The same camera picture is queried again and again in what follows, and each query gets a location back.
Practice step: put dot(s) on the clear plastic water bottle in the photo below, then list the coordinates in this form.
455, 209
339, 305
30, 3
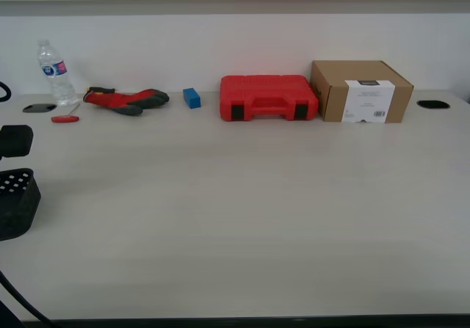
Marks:
57, 75

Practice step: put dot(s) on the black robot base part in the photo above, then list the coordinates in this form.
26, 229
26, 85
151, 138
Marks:
8, 317

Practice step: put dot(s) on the black mesh basket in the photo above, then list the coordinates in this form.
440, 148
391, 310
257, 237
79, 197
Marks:
16, 207

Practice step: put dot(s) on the brown cardboard box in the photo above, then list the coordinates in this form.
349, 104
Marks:
360, 91

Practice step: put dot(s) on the small blue block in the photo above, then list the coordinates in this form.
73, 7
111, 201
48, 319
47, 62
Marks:
191, 98

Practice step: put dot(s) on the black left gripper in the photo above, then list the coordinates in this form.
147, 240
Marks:
14, 141

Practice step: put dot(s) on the red plastic tool case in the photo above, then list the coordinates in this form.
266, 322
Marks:
268, 98

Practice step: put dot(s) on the black table grommet hole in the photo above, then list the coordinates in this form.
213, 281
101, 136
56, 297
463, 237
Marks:
433, 104
39, 108

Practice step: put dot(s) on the red and black work glove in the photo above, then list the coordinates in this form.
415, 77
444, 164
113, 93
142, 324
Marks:
125, 100

